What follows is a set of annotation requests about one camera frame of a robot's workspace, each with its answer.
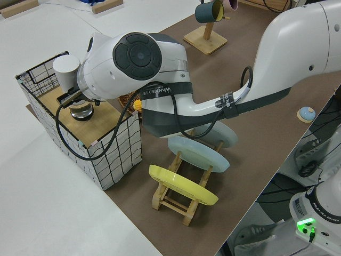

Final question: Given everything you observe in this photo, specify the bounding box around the dark teal mug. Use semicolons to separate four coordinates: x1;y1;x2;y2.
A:
194;0;225;23

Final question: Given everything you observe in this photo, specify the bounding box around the clear glass cup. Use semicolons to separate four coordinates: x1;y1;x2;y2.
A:
52;54;94;123

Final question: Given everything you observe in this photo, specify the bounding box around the black velcro strap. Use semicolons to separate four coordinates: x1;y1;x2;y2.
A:
217;90;240;118
140;82;194;101

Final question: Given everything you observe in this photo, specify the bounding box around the wooden plate rack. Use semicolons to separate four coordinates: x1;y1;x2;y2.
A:
151;140;224;227

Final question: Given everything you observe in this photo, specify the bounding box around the wooden cabinet box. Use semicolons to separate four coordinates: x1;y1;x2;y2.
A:
238;0;271;12

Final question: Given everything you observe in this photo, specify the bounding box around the brown wicker basket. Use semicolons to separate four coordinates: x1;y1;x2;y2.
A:
118;92;142;115

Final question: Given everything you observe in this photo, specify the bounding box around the wooden block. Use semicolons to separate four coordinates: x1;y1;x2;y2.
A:
91;0;124;13
0;0;39;19

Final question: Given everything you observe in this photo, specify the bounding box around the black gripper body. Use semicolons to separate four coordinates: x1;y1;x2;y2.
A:
71;93;101;107

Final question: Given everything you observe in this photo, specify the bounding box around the grey plate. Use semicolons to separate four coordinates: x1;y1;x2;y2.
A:
183;121;238;149

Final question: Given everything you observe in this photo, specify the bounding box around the yellow plate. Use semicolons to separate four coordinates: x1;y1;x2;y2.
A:
148;164;220;206

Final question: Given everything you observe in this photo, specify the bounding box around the blue bell with wooden base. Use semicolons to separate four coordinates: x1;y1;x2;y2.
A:
296;106;316;124

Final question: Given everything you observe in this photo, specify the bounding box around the pink mug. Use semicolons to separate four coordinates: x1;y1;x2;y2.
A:
222;0;240;10

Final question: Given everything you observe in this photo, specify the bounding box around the light blue plate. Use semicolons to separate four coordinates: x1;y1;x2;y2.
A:
167;135;230;173

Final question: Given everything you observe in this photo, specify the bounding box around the wire basket with wooden board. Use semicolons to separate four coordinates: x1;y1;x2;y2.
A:
15;51;143;191

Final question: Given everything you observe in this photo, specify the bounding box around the wooden mug tree stand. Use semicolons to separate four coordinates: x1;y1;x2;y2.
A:
183;0;230;56

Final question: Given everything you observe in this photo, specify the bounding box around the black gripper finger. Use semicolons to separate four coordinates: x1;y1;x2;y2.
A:
57;89;83;105

